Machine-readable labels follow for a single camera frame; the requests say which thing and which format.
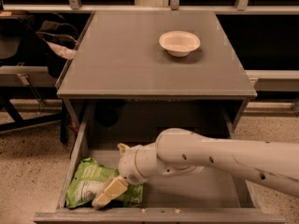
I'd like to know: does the grey bench left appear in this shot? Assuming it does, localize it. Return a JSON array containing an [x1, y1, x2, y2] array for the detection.
[[0, 65, 67, 144]]

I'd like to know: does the grey cabinet counter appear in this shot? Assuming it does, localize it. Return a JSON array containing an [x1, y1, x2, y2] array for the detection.
[[58, 10, 256, 123]]

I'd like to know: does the open grey top drawer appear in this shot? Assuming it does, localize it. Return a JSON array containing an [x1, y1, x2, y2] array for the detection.
[[34, 101, 285, 224]]

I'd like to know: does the green rice chip bag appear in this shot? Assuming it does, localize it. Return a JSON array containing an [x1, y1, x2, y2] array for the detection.
[[65, 158, 143, 209]]

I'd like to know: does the dark bag with cloth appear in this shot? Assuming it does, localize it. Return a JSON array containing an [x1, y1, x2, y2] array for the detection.
[[36, 21, 79, 77]]

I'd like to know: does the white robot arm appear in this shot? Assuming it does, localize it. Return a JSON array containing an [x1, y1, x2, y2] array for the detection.
[[93, 128, 299, 209]]

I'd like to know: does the black chair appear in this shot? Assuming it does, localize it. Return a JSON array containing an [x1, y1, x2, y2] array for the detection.
[[0, 10, 38, 66]]

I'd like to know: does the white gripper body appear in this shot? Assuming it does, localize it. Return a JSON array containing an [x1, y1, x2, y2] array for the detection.
[[118, 146, 148, 185]]

